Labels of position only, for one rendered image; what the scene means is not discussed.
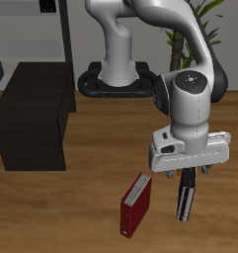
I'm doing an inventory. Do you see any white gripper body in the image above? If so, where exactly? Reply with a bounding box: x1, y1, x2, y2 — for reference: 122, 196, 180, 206
148, 130, 231, 174

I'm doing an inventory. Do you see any black striped book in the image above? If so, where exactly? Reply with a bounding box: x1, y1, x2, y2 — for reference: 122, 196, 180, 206
176, 166, 198, 222

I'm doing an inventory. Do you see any red book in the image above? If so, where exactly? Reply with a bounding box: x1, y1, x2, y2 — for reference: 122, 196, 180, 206
119, 171, 153, 239

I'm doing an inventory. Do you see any green pot plant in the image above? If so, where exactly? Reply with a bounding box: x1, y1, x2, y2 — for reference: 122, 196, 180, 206
163, 0, 225, 72

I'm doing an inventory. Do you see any dark brown desk caddy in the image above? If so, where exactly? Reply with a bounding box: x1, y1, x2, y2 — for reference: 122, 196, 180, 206
0, 0, 77, 172

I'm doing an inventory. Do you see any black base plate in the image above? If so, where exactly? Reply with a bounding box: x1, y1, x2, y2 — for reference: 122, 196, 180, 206
77, 60, 160, 99

